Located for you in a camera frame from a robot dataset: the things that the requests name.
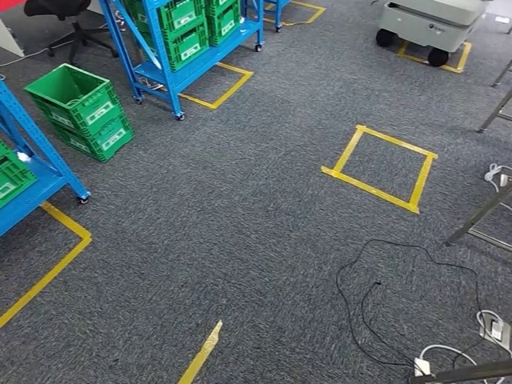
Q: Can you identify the black office chair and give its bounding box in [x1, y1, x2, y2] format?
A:
[23, 0, 119, 66]

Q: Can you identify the white power adapter with cable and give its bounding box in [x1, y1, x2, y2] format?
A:
[413, 343, 480, 378]

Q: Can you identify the yellow floor tape strip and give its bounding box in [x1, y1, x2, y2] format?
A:
[177, 319, 224, 384]

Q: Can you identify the grey metal desk leg frame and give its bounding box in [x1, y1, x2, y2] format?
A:
[477, 58, 512, 134]

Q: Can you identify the yellow floor tape square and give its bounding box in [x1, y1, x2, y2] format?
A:
[264, 0, 327, 27]
[0, 201, 93, 330]
[321, 124, 439, 216]
[177, 62, 254, 111]
[396, 40, 473, 74]

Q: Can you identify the white coiled cable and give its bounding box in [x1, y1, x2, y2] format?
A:
[483, 162, 512, 194]

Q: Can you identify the blue metal shelf rack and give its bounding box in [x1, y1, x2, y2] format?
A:
[0, 79, 92, 239]
[261, 0, 291, 34]
[98, 0, 266, 122]

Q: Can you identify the white grey wheeled cart robot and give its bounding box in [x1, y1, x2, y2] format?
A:
[375, 0, 489, 68]

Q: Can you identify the thin black floor cable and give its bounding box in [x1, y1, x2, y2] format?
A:
[335, 238, 483, 372]

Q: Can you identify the white desk panel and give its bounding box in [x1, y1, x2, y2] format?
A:
[0, 17, 26, 58]

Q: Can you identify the open green plastic crate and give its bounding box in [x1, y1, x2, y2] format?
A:
[23, 63, 122, 140]

